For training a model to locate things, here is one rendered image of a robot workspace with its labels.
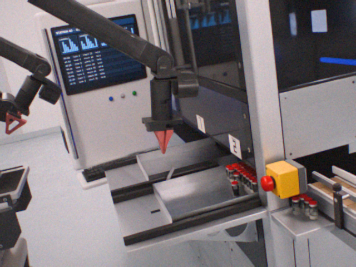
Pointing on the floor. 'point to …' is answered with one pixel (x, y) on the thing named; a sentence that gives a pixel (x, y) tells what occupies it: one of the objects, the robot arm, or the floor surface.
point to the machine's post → (264, 118)
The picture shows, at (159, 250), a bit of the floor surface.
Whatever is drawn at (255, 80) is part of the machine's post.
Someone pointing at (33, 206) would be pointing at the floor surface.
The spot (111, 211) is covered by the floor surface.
